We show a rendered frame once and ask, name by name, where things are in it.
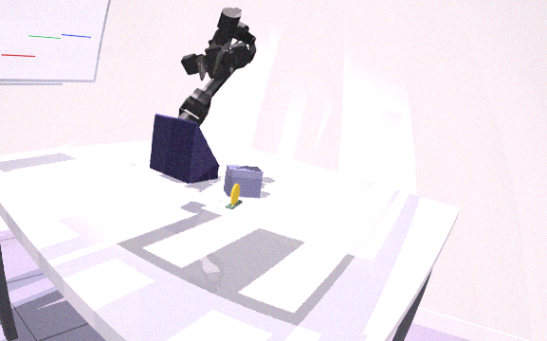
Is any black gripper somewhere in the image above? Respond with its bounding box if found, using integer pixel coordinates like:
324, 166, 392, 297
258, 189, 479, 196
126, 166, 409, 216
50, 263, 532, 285
181, 36, 251, 81

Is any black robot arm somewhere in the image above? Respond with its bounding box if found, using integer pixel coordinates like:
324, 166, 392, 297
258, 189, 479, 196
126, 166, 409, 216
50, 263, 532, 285
178, 8, 257, 127

